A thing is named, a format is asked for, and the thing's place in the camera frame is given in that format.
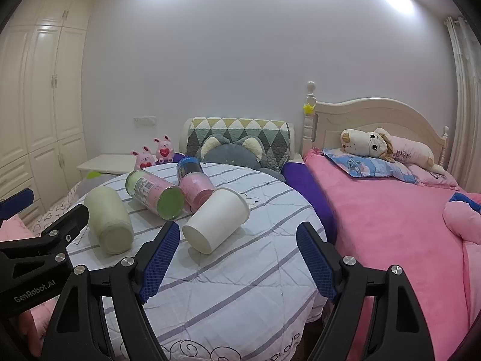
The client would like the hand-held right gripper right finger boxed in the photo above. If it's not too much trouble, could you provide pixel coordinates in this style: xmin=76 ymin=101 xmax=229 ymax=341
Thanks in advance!
xmin=296 ymin=222 xmax=440 ymax=361

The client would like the cream wardrobe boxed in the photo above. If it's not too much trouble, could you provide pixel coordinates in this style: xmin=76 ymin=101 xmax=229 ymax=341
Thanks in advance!
xmin=0 ymin=0 xmax=96 ymax=211

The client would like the small pink bunny toy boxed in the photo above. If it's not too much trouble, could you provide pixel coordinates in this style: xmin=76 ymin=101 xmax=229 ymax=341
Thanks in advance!
xmin=130 ymin=146 xmax=155 ymax=171

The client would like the cream curtain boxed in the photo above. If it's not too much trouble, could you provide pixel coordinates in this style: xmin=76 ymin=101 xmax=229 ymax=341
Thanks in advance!
xmin=445 ymin=15 xmax=481 ymax=192

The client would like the pink bottle with dark lid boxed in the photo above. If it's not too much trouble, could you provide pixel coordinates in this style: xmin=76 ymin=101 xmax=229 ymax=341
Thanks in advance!
xmin=176 ymin=157 xmax=216 ymax=211

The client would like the pink blanket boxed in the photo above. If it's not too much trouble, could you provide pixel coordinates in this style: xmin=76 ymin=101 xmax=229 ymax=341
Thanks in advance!
xmin=304 ymin=148 xmax=481 ymax=361

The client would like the cream wooden bed headboard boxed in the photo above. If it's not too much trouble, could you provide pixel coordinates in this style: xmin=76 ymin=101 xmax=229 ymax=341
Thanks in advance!
xmin=302 ymin=81 xmax=451 ymax=168

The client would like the triangle pattern quilted cover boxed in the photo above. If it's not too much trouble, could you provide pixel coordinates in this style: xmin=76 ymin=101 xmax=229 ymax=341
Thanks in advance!
xmin=186 ymin=116 xmax=296 ymax=166

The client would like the blue cloth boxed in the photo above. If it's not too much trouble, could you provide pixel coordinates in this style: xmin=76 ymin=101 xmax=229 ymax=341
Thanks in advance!
xmin=449 ymin=192 xmax=481 ymax=213

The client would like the large pink bunny toy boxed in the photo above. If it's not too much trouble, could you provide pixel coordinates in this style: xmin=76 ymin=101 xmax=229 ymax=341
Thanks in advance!
xmin=153 ymin=134 xmax=174 ymax=164

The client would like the patterned white bedsheet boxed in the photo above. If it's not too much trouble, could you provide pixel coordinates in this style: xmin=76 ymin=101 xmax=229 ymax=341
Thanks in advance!
xmin=28 ymin=180 xmax=87 ymax=234

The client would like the pink fleece cloth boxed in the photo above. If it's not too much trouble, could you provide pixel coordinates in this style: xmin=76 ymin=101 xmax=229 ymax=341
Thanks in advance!
xmin=0 ymin=212 xmax=42 ymax=243

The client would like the blue printed pillow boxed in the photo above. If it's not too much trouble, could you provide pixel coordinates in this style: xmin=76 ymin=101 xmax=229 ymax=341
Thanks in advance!
xmin=323 ymin=147 xmax=421 ymax=185

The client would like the grey cat plush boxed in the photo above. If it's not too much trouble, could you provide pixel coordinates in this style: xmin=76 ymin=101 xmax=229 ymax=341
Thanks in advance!
xmin=199 ymin=135 xmax=287 ymax=183

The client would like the white paper cup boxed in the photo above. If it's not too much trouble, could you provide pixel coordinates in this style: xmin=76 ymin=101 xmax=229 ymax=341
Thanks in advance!
xmin=182 ymin=187 xmax=250 ymax=255

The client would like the pale green cup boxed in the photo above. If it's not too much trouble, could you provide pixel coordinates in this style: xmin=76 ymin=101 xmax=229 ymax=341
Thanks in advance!
xmin=83 ymin=186 xmax=135 ymax=255

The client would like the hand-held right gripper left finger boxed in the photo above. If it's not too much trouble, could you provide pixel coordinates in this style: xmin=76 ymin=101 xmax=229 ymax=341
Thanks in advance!
xmin=45 ymin=220 xmax=181 ymax=361

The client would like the cream dog plush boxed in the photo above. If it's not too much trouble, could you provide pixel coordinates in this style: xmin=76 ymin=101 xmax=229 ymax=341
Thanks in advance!
xmin=340 ymin=128 xmax=457 ymax=177

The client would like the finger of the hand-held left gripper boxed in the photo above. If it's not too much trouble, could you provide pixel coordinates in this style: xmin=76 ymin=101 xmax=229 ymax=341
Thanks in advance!
xmin=38 ymin=204 xmax=91 ymax=248
xmin=0 ymin=187 xmax=35 ymax=224

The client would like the white nightstand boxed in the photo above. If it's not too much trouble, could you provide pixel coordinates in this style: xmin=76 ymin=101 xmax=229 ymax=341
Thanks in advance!
xmin=77 ymin=153 xmax=143 ymax=177

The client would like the striped white cloth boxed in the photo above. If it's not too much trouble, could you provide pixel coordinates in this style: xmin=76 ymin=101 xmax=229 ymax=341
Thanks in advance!
xmin=64 ymin=162 xmax=331 ymax=361

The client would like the purple bedsheet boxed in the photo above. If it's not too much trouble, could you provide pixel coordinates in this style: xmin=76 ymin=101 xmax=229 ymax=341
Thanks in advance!
xmin=280 ymin=160 xmax=339 ymax=247

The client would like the pink pillow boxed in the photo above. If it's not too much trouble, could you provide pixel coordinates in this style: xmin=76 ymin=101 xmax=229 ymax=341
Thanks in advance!
xmin=408 ymin=163 xmax=460 ymax=189

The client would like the pink jar with green lid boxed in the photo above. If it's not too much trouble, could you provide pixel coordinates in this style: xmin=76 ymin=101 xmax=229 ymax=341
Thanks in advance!
xmin=125 ymin=169 xmax=185 ymax=221

